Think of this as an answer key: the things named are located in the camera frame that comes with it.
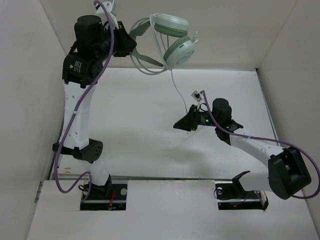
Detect mint green headphones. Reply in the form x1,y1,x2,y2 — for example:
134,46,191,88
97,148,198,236
129,13,199,76

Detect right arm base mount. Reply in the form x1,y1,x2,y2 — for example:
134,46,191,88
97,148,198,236
213,181,269,211

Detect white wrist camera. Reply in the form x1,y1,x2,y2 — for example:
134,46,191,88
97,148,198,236
191,90,203,103
95,0,118,17

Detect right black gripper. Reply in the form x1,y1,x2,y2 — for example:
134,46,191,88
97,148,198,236
173,104,221,132

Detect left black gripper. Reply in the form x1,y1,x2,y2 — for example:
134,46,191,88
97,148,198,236
95,20,138,62

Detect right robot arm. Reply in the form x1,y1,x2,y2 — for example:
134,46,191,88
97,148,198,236
173,98,312,200

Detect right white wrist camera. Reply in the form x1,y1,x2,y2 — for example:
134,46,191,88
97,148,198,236
191,90,203,103

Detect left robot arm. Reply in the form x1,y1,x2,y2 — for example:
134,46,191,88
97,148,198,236
52,15,137,199

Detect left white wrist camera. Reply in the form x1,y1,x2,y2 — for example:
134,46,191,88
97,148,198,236
95,0,118,17

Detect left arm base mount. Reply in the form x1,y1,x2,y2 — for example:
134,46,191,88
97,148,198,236
80,183,128,211

